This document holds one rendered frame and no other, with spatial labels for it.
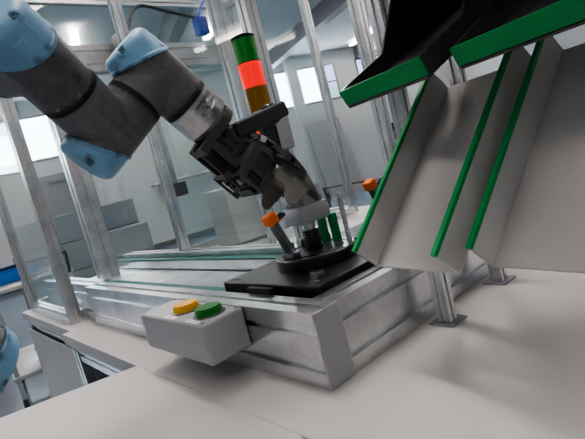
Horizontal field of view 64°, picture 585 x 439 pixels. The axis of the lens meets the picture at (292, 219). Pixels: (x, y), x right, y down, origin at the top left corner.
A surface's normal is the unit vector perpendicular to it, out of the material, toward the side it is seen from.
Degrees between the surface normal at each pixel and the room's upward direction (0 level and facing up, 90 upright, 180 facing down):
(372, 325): 90
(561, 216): 45
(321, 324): 90
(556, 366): 0
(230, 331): 90
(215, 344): 90
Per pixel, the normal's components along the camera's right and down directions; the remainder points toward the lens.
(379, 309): 0.64, -0.07
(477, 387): -0.25, -0.96
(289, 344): -0.72, 0.26
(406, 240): -0.76, -0.49
